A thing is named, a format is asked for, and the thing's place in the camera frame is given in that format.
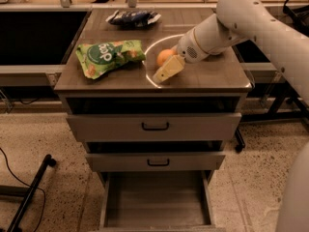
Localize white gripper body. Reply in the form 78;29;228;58
177;29;207;63

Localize orange fruit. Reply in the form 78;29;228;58
156;49;176;67

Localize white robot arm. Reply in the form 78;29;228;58
175;0;309;232

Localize top drawer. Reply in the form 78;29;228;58
67;113;241;142

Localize grey drawer cabinet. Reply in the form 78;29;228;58
53;7;253;232

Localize middle drawer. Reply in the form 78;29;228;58
86;152;225;172

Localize open bottom drawer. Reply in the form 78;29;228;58
98;171;226;232

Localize dark blue snack bag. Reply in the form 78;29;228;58
105;10;161;27

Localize green chip bag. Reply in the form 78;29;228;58
75;40;146;79

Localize black headphones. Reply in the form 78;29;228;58
283;0;309;37

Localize black floor stand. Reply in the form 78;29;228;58
0;154;56;232

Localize black chair frame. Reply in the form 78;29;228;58
241;81;309;123

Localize black floor cable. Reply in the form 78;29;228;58
0;147;46;232

